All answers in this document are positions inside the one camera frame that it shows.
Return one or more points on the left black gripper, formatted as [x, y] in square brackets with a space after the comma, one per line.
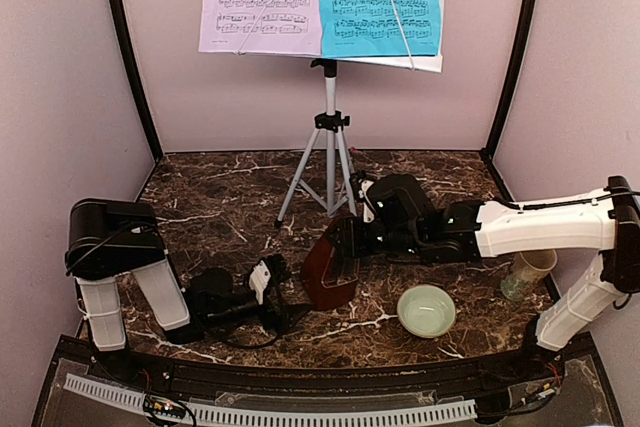
[286, 320]

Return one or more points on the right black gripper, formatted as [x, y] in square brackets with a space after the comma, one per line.
[351, 242]

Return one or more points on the dark red wooden metronome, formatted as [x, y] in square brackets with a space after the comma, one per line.
[322, 273]

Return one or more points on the light blue music stand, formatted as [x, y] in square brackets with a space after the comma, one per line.
[326, 152]

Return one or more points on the blue sheet music page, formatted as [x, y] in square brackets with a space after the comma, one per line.
[380, 28]

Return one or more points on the purple sheet music page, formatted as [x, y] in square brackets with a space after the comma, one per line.
[280, 27]

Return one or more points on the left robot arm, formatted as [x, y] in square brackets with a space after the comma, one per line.
[109, 238]

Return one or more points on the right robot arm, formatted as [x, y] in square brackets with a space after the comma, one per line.
[605, 220]

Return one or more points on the pale green ceramic bowl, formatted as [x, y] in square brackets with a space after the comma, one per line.
[426, 311]

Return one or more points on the beige green ceramic mug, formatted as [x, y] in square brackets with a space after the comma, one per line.
[528, 269]

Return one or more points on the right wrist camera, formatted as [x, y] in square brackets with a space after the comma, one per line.
[360, 182]

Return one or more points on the white slotted cable duct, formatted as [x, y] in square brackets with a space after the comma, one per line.
[167, 412]

